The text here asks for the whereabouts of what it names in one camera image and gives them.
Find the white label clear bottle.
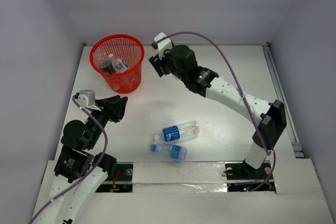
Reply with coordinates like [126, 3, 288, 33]
[109, 54, 129, 73]

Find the green label clear bottle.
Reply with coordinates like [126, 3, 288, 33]
[93, 49, 115, 74]

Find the blue label large bottle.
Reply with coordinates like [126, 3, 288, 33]
[153, 121, 200, 142]

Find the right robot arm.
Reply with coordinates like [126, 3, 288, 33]
[149, 45, 287, 178]

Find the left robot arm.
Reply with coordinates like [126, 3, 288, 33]
[30, 90, 128, 223]

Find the red mesh plastic bin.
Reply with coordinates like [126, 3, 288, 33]
[89, 34, 145, 94]

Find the blue cap small bottle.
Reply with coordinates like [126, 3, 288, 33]
[150, 144, 187, 162]

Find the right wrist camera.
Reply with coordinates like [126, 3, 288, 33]
[151, 32, 173, 59]

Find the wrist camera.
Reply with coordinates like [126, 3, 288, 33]
[74, 90, 101, 111]
[151, 32, 173, 59]

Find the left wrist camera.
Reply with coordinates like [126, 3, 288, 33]
[74, 90, 101, 111]

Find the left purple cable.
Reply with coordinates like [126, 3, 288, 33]
[28, 98, 109, 224]

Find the purple cable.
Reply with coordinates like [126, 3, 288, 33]
[157, 31, 276, 192]
[28, 98, 109, 224]

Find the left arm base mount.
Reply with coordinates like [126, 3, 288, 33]
[96, 163, 133, 193]

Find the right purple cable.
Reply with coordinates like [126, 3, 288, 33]
[157, 31, 276, 192]

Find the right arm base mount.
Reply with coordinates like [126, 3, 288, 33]
[222, 161, 276, 192]

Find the aluminium rail right edge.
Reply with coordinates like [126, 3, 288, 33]
[262, 43, 305, 158]

